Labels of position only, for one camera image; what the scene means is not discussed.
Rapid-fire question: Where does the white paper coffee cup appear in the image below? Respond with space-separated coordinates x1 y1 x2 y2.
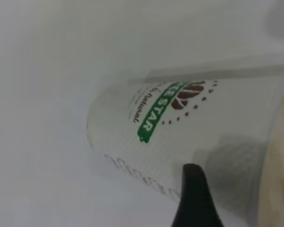
86 60 284 227

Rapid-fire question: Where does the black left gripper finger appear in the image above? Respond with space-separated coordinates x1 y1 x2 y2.
170 163 224 227

